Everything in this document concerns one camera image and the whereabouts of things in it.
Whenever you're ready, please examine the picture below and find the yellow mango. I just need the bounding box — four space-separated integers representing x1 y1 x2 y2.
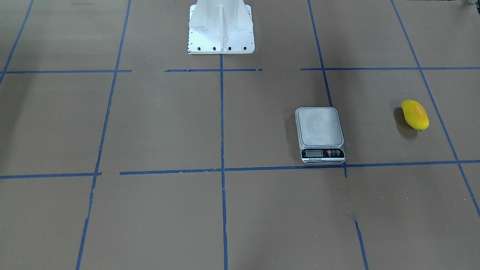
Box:
401 100 430 131

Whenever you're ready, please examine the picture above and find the silver digital kitchen scale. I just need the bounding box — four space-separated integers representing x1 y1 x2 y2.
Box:
295 106 346 164

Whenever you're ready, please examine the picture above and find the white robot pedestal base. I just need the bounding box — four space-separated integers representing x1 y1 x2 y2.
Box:
187 0 255 54

